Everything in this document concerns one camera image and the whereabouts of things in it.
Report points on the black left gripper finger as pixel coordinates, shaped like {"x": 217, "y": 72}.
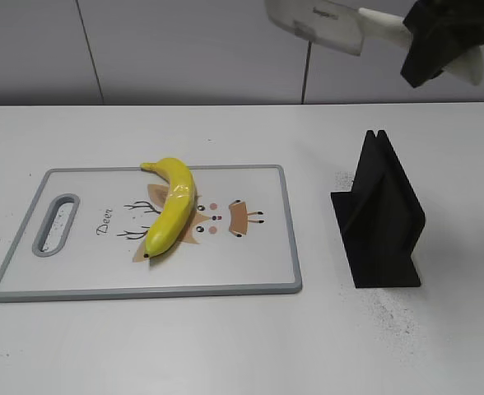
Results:
{"x": 428, "y": 57}

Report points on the black knife stand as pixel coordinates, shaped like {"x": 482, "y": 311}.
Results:
{"x": 380, "y": 218}

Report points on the yellow plastic banana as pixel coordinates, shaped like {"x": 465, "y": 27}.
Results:
{"x": 179, "y": 203}

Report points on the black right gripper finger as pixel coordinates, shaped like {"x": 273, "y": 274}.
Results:
{"x": 463, "y": 19}

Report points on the grey rimmed deer cutting board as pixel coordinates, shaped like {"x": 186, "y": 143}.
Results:
{"x": 83, "y": 237}

